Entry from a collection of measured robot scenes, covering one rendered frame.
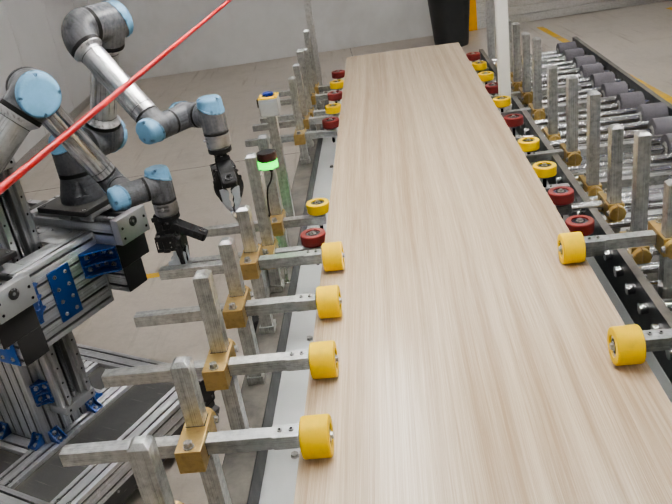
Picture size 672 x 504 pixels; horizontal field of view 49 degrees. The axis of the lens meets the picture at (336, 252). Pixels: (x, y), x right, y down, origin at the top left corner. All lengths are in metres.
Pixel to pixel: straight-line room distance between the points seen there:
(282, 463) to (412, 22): 8.54
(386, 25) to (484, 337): 8.46
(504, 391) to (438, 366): 0.16
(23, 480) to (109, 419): 0.36
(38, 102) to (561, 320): 1.42
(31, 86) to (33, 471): 1.36
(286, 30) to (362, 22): 0.99
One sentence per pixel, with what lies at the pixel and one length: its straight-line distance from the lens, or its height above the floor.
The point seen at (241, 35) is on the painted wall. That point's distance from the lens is 9.98.
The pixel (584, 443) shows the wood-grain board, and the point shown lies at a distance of 1.43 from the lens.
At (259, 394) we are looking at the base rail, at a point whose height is 0.70.
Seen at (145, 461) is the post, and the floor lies 1.11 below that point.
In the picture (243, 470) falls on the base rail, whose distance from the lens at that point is 1.76.
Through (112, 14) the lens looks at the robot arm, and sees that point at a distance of 2.42.
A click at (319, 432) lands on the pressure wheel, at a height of 0.97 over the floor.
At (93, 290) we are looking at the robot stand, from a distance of 2.62.
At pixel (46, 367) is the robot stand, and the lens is 2.72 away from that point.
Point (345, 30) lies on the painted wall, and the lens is 9.95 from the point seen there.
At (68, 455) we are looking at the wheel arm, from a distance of 1.54.
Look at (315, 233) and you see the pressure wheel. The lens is 2.29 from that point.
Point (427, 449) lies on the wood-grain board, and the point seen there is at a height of 0.90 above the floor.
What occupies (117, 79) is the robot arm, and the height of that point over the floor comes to 1.45.
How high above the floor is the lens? 1.84
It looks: 26 degrees down
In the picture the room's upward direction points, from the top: 9 degrees counter-clockwise
